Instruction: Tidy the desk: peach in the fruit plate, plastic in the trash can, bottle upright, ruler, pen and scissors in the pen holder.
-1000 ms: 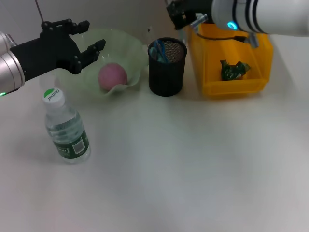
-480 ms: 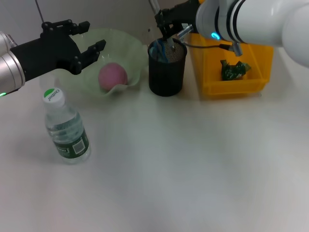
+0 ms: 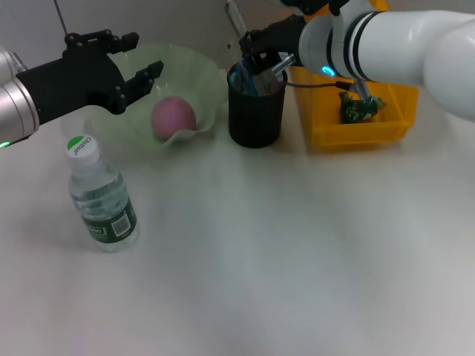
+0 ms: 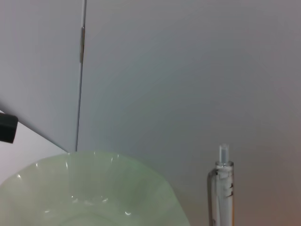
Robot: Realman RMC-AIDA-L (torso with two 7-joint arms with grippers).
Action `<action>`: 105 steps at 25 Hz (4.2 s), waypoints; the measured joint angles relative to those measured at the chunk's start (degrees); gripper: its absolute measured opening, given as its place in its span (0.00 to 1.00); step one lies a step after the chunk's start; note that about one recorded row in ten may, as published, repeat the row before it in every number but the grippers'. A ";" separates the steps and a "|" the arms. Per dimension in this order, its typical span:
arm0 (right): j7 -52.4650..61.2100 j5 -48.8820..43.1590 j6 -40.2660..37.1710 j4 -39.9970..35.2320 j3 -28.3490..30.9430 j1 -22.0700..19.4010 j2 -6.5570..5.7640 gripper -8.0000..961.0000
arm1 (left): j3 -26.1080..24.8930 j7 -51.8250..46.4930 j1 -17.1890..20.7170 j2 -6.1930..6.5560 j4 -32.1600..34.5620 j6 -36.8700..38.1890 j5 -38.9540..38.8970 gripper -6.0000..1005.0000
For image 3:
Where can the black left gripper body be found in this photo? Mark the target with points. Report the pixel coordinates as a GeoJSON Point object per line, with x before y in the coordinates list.
{"type": "Point", "coordinates": [74, 85]}

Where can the pink peach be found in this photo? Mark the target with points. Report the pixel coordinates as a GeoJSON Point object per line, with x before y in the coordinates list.
{"type": "Point", "coordinates": [174, 116]}

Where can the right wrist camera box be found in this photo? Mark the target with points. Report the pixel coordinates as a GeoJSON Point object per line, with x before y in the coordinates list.
{"type": "Point", "coordinates": [311, 4]}

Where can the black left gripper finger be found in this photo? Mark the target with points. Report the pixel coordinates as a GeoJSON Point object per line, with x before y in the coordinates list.
{"type": "Point", "coordinates": [102, 41]}
{"type": "Point", "coordinates": [141, 81]}

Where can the translucent green fruit plate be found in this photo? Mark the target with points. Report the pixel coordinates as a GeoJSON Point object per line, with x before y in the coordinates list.
{"type": "Point", "coordinates": [185, 74]}

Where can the clear green-label water bottle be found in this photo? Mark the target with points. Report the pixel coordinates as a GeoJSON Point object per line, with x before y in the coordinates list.
{"type": "Point", "coordinates": [104, 207]}

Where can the white grey pen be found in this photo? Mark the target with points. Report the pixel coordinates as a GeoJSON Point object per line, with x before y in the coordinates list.
{"type": "Point", "coordinates": [235, 16]}

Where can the green plastic wrapper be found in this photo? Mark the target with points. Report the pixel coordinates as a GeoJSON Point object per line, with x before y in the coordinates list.
{"type": "Point", "coordinates": [358, 109]}

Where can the yellow plastic bin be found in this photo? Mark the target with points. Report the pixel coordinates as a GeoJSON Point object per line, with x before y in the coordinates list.
{"type": "Point", "coordinates": [356, 133]}

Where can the black mesh pen holder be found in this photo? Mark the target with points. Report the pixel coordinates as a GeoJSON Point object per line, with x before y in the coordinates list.
{"type": "Point", "coordinates": [256, 118]}

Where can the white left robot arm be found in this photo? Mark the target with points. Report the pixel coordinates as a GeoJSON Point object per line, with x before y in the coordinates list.
{"type": "Point", "coordinates": [18, 107]}

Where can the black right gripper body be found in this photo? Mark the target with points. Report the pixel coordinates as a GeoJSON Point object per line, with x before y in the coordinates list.
{"type": "Point", "coordinates": [285, 33]}

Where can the clear plastic ruler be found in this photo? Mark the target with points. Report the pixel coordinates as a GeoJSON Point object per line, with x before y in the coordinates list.
{"type": "Point", "coordinates": [229, 46]}

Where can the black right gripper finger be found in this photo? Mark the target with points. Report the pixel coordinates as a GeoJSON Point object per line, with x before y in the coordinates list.
{"type": "Point", "coordinates": [267, 59]}
{"type": "Point", "coordinates": [250, 44]}

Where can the blue scissors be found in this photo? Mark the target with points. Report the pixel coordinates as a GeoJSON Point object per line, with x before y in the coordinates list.
{"type": "Point", "coordinates": [245, 79]}

